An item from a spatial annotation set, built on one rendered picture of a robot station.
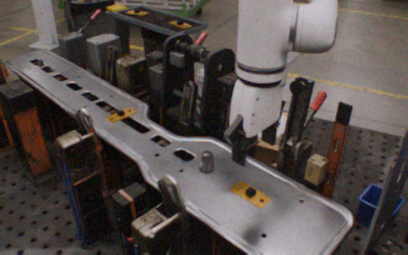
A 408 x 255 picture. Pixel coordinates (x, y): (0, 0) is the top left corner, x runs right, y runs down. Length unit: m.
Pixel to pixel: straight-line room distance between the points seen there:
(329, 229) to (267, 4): 0.44
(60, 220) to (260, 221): 0.68
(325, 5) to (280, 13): 0.07
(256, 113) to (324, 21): 0.19
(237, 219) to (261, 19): 0.39
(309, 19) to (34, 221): 1.00
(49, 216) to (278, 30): 0.93
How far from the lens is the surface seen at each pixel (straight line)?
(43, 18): 4.73
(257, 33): 0.59
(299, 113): 0.84
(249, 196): 0.81
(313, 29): 0.59
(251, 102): 0.63
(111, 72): 1.32
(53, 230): 1.22
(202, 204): 0.79
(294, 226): 0.77
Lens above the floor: 1.55
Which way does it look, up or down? 31 degrees down
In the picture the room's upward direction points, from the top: straight up
